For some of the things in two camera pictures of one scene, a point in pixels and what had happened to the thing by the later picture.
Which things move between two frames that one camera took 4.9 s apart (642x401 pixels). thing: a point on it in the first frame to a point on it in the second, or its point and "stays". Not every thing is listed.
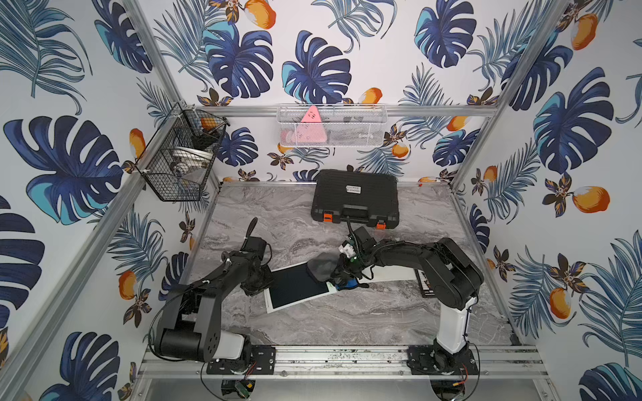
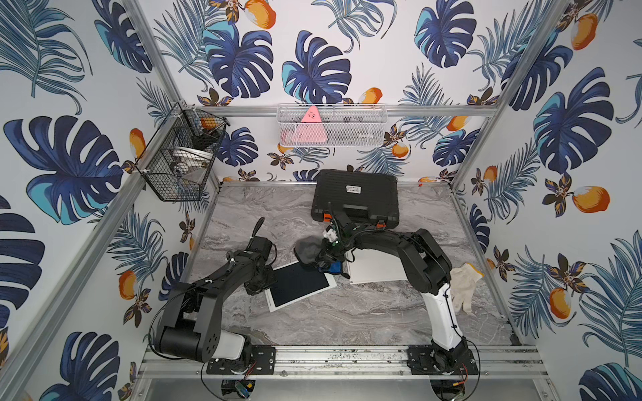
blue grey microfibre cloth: x=322 y=266 to x=307 y=249
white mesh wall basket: x=341 y=126 stays
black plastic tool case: x=343 y=195 stays
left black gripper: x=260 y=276 stays
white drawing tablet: x=293 y=286 stays
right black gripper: x=341 y=271 to x=324 y=256
